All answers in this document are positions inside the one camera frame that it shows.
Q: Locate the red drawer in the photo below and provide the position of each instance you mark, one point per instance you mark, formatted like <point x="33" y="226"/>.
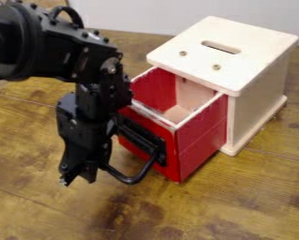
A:
<point x="186" y="114"/>

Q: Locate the black metal drawer handle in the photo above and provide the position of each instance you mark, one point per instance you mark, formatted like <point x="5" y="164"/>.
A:
<point x="148" y="143"/>

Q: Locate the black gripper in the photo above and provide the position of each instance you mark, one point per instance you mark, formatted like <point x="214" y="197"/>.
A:
<point x="87" y="139"/>

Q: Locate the white wooden box cabinet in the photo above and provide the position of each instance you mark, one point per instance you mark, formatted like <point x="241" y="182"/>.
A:
<point x="241" y="60"/>

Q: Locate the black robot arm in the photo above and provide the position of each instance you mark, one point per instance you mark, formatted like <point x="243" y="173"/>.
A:
<point x="46" y="43"/>

